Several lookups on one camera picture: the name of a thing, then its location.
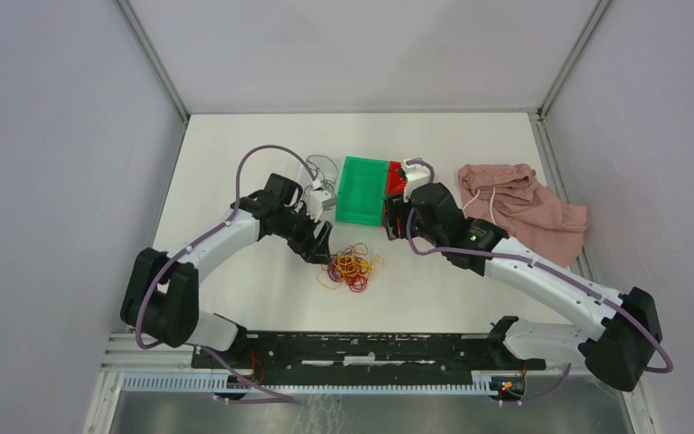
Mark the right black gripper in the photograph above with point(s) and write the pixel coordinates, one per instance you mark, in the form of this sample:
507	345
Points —
395	206

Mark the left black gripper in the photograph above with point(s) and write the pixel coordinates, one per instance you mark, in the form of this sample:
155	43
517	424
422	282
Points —
314	250

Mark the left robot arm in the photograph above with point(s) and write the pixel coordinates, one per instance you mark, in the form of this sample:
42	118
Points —
162	296

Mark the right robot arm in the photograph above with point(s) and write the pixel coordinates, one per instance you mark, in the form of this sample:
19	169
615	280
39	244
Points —
616	335

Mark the red plastic bin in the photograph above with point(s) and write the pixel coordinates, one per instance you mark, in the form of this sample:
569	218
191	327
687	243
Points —
395	182

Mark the green plastic bin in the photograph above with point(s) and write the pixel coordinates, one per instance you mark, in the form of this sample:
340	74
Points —
361	191

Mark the clear plastic bin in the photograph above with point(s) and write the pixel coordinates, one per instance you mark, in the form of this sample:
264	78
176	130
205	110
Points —
323	171

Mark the pink cloth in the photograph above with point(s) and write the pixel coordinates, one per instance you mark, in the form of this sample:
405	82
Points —
512	197

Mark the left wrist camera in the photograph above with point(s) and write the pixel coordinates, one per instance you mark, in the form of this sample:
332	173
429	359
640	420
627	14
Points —
318	202

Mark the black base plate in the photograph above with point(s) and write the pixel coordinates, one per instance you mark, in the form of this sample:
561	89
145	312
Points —
362	359

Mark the white slotted cable duct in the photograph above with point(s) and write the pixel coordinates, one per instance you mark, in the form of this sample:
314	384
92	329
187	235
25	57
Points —
222	383

